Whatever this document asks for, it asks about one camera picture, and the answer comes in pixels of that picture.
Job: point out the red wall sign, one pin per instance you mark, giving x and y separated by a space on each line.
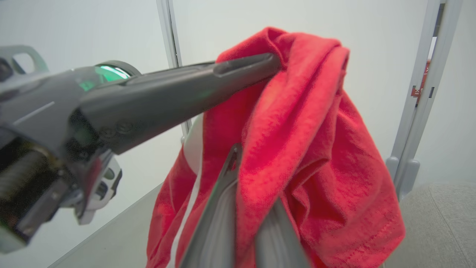
422 89

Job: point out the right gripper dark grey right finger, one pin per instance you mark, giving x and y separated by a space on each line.
279 242

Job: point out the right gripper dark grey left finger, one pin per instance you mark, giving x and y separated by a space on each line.
219 223

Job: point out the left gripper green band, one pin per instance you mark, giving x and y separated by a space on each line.
37 108

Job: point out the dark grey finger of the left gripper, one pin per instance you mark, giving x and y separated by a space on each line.
167 108
245 65

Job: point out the grey partition post with foot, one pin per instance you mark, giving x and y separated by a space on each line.
442 56

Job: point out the grey partition post foot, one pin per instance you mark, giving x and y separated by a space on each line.
416 93

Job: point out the red garment with white trim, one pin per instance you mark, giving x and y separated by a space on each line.
316 149

